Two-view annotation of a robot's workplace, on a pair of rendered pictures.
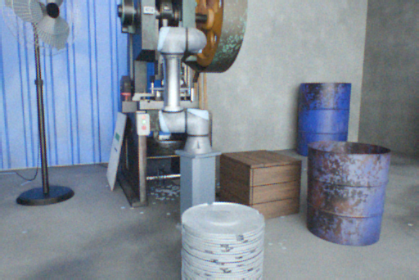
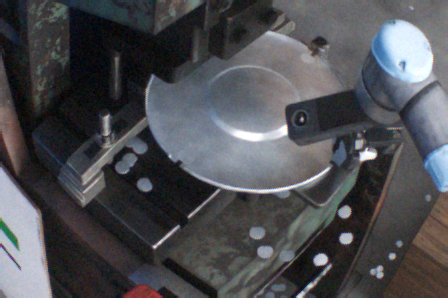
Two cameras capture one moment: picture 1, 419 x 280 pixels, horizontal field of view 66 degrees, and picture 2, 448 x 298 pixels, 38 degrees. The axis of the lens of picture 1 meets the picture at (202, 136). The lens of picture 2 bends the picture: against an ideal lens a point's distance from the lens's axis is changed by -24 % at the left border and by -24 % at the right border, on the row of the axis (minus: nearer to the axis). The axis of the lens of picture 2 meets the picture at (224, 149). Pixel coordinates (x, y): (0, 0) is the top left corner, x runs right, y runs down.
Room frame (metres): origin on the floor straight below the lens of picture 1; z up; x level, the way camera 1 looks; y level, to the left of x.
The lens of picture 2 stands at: (1.75, 0.65, 1.61)
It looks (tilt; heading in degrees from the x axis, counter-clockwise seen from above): 51 degrees down; 329
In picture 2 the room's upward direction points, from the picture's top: 5 degrees clockwise
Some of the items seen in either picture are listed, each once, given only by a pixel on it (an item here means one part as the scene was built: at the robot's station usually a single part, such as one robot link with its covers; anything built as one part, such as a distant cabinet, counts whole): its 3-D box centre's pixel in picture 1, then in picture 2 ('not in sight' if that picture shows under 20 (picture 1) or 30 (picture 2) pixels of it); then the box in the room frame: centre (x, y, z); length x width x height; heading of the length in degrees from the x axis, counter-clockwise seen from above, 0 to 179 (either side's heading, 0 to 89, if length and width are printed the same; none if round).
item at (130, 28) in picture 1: (129, 15); not in sight; (2.40, 0.53, 1.31); 0.22 x 0.12 x 0.22; 22
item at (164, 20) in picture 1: (164, 23); not in sight; (2.48, 0.29, 1.27); 0.21 x 0.12 x 0.34; 22
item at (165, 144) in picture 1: (165, 144); not in sight; (2.48, 0.29, 0.36); 0.34 x 0.34 x 0.10
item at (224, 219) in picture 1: (223, 217); not in sight; (1.09, -0.07, 0.33); 0.29 x 0.29 x 0.01
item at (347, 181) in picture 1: (344, 189); not in sight; (1.73, -0.79, 0.24); 0.42 x 0.42 x 0.48
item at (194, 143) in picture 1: (197, 142); not in sight; (1.74, 0.03, 0.50); 0.15 x 0.15 x 0.10
